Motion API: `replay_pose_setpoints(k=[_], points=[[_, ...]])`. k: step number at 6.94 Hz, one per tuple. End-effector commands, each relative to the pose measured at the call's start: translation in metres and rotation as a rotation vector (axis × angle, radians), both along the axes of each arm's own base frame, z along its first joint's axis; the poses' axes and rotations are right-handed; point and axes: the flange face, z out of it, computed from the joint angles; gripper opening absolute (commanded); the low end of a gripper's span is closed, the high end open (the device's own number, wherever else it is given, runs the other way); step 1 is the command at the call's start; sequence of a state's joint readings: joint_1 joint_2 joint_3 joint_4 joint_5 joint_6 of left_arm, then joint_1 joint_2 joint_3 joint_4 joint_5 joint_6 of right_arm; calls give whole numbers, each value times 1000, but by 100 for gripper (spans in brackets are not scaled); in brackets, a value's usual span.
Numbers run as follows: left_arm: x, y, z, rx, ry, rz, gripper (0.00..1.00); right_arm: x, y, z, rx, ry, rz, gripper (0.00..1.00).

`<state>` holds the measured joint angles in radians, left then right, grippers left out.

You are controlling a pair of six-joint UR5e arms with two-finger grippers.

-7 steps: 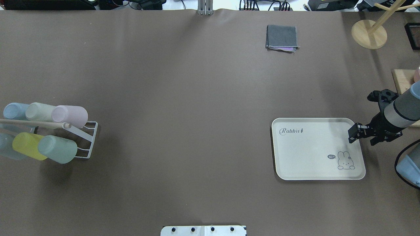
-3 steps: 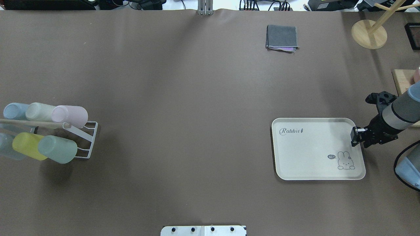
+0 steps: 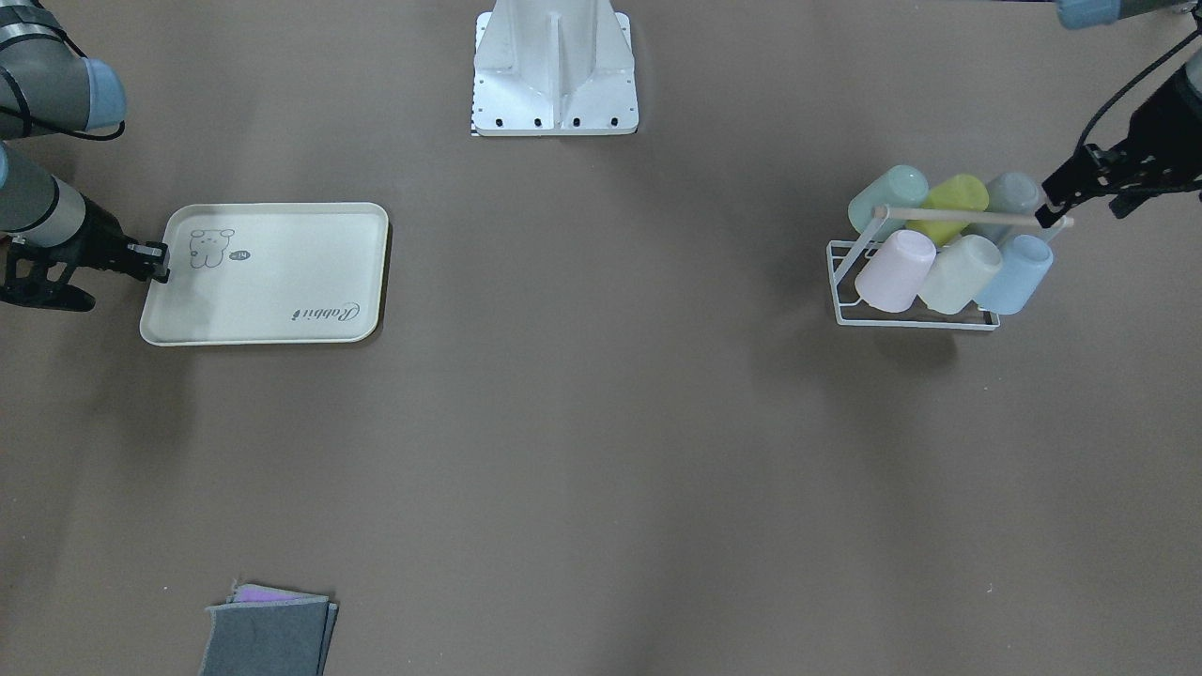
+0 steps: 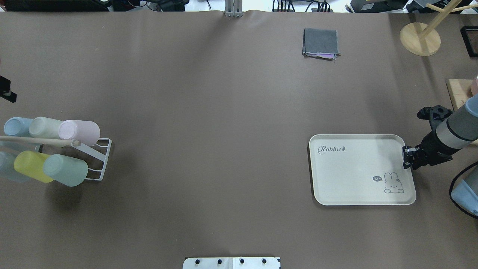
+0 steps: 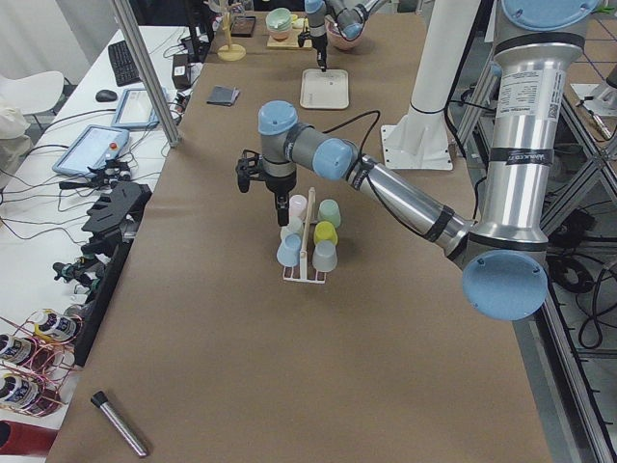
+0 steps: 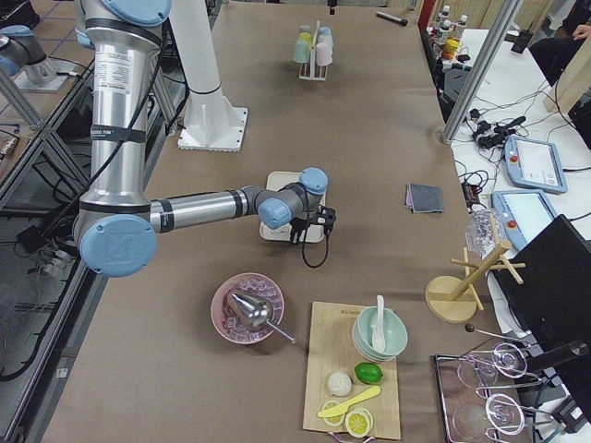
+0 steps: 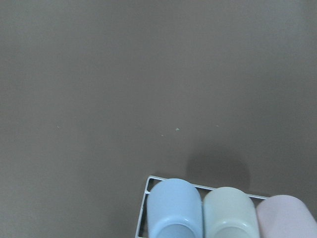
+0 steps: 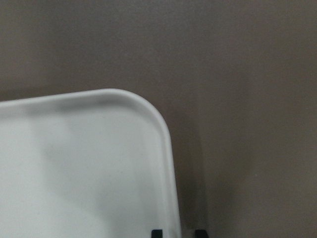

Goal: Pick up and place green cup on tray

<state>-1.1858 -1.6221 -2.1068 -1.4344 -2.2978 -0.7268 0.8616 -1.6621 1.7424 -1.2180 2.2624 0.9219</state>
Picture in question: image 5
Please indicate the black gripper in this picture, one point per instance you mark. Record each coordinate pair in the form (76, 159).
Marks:
(280, 185)
(319, 44)

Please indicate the cream rabbit tray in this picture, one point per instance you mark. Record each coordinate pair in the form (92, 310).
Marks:
(324, 90)

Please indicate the green plastic cup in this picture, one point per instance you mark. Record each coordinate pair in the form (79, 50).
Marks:
(328, 211)

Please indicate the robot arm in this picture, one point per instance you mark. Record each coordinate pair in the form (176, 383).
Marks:
(349, 22)
(501, 255)

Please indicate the pink plastic cup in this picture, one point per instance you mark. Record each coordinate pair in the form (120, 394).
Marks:
(298, 205)

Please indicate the cream plastic cup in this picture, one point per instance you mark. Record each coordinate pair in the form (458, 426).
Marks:
(295, 226)

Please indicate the yellow plastic cup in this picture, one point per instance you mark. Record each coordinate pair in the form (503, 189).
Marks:
(325, 231)

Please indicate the light blue plastic cup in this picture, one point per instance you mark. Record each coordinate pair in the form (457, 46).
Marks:
(289, 250)

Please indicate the grey-blue plastic cup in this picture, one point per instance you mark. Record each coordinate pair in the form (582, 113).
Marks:
(324, 257)

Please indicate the pink bowl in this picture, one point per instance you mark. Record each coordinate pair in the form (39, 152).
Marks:
(337, 40)

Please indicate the wooden board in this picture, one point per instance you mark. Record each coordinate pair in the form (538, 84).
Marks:
(290, 42)

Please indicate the green bowl stack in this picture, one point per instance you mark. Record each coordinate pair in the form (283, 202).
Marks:
(279, 23)

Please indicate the wooden mug tree stand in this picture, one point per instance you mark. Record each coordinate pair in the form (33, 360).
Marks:
(227, 50)

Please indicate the grey folded cloth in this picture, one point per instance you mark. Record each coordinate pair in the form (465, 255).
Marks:
(223, 96)

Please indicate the black tool holder stand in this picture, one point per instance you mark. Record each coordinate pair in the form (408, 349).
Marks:
(113, 221)

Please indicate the blue teach pendant tablet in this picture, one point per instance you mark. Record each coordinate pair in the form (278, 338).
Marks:
(91, 150)

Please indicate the black keyboard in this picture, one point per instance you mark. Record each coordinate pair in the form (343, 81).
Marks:
(122, 64)

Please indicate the black computer mouse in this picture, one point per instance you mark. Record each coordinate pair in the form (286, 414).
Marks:
(106, 95)

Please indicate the steel tube black cap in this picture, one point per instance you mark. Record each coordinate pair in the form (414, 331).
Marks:
(129, 435)

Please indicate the red box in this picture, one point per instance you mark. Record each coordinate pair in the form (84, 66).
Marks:
(22, 439)

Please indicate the white wire cup rack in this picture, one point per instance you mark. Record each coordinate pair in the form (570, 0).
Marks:
(304, 272)

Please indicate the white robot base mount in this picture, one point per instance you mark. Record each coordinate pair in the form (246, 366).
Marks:
(420, 139)

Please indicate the aluminium frame post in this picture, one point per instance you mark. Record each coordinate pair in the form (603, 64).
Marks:
(135, 42)

